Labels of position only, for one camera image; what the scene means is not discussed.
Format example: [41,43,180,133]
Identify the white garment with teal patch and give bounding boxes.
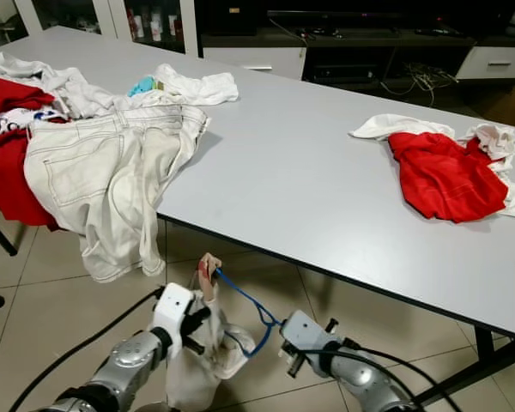
[124,64,241,109]

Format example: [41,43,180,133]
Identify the white cable tangle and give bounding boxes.
[382,63,460,106]

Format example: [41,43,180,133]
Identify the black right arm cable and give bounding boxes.
[343,342,464,412]

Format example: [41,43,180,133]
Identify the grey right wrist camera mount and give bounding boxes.
[278,310,337,356]

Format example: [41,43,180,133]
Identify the white crumpled shirt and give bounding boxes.
[0,51,117,121]

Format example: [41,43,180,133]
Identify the black speaker box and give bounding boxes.
[197,0,267,39]

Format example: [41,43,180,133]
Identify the small white console drawer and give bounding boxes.
[457,46,515,81]

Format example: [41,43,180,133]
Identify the white glass door cabinet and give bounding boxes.
[0,0,200,57]

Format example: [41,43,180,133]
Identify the plain white t-shirt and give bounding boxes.
[348,112,462,143]

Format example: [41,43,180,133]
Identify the black television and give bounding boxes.
[266,7,456,37]

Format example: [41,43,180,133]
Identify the white mesh jersey brown print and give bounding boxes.
[163,252,256,412]

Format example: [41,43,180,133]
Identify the cream white jeans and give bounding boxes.
[23,104,211,284]

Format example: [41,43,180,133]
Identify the red garment with white trim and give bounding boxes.
[0,76,63,230]

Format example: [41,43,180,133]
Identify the black set-top box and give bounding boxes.
[311,63,377,85]

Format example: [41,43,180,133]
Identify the wide white console drawer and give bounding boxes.
[202,47,307,81]

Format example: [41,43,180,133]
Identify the plain red shirt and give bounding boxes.
[388,130,509,226]

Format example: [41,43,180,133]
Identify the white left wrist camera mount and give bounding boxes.
[153,282,200,359]

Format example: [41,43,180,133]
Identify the blue plastic hanger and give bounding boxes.
[213,268,282,361]

